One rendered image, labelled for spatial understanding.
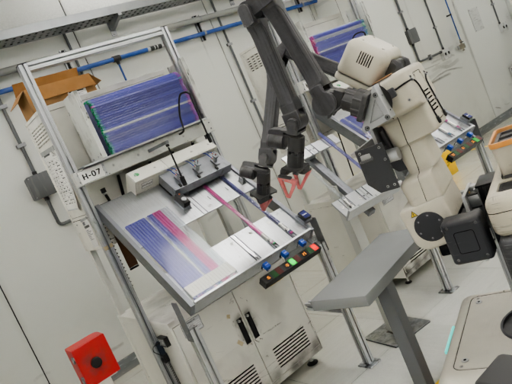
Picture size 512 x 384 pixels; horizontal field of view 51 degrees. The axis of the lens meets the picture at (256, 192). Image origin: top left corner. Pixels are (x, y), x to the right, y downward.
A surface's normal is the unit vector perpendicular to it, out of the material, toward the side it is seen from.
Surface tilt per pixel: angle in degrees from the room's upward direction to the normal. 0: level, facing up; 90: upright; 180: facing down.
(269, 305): 90
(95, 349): 90
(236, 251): 44
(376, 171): 90
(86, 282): 90
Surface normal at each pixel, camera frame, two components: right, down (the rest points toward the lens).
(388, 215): 0.55, -0.13
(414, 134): -0.46, 0.31
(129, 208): 0.09, -0.75
